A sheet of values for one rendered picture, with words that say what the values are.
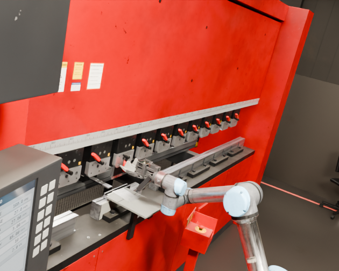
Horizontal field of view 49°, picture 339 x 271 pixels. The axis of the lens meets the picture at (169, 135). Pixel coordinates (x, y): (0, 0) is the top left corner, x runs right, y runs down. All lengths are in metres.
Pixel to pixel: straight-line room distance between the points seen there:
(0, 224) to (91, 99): 0.93
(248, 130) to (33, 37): 3.37
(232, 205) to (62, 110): 0.79
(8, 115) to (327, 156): 5.10
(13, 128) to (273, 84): 3.05
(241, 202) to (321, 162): 4.29
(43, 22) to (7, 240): 0.43
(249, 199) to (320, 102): 4.19
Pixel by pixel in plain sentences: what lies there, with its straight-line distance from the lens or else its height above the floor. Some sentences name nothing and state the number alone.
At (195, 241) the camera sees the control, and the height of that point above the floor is 0.72.
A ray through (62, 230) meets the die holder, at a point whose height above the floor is 0.93.
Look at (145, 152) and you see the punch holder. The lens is 2.13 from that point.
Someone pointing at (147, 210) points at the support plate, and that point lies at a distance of 1.98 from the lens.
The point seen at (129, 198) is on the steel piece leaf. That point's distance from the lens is 2.05.
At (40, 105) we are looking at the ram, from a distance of 1.44.
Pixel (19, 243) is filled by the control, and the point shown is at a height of 1.44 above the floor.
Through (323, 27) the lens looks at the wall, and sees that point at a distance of 5.68.
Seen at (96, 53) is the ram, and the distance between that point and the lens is 1.58.
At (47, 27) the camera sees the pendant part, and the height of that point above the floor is 1.89.
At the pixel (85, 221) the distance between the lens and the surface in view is 2.04.
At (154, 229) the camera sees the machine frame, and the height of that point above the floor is 0.70.
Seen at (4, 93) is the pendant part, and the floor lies 1.77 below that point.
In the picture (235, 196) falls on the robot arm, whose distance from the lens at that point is 1.58.
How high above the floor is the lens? 1.95
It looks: 17 degrees down
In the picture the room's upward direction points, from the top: 13 degrees clockwise
